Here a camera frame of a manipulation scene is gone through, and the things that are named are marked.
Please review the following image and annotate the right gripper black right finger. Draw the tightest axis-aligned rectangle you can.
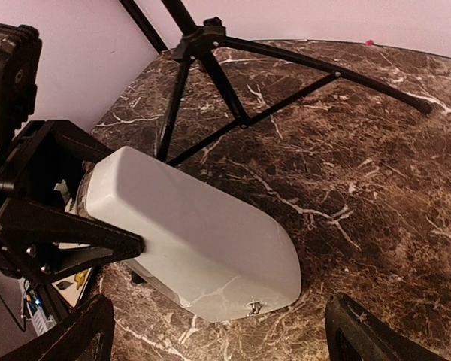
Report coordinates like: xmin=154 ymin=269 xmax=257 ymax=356
xmin=325 ymin=293 xmax=443 ymax=361

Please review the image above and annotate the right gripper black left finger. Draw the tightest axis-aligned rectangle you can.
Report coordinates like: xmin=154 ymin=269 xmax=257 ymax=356
xmin=0 ymin=294 xmax=115 ymax=360

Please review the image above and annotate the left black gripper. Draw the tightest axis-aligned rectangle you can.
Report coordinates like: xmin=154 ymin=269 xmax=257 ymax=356
xmin=0 ymin=120 xmax=144 ymax=284

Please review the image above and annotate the white metronome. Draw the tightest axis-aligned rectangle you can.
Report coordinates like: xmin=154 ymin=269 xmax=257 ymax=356
xmin=77 ymin=146 xmax=301 ymax=323

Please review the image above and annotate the black perforated music stand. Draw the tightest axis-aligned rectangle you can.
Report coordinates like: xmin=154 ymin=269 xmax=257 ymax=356
xmin=156 ymin=0 xmax=434 ymax=168

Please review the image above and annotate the square floral ceramic plate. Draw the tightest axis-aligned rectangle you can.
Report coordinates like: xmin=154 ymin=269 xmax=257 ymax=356
xmin=52 ymin=242 xmax=98 ymax=308

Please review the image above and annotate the small green circuit board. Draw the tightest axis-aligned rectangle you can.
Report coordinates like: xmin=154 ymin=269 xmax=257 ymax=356
xmin=23 ymin=280 xmax=42 ymax=314

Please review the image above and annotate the white slotted cable duct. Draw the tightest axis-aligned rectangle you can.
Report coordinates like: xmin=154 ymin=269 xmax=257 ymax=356
xmin=21 ymin=278 xmax=57 ymax=336

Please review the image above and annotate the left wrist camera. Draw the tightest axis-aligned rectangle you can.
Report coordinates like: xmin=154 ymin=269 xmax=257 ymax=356
xmin=0 ymin=23 xmax=42 ymax=142

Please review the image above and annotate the left black frame post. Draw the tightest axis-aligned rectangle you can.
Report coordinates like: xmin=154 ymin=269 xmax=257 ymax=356
xmin=119 ymin=0 xmax=168 ymax=53

